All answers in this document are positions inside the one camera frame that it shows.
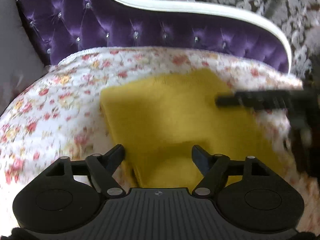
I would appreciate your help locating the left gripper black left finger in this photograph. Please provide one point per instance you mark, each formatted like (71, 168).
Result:
(101, 169)

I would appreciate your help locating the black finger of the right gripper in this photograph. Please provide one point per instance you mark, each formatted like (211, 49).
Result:
(257, 99)

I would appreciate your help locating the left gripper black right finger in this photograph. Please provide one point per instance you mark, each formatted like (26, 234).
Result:
(213, 168)

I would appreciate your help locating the mustard yellow knit sweater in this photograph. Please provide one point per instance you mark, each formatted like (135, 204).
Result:
(159, 119)

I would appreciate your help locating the floral quilted bedspread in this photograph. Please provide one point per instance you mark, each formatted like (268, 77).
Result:
(60, 115)

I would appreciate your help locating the grey satin cushion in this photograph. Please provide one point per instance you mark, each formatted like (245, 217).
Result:
(20, 64)

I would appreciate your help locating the purple tufted chaise backrest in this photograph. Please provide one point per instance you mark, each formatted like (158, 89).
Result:
(58, 28)

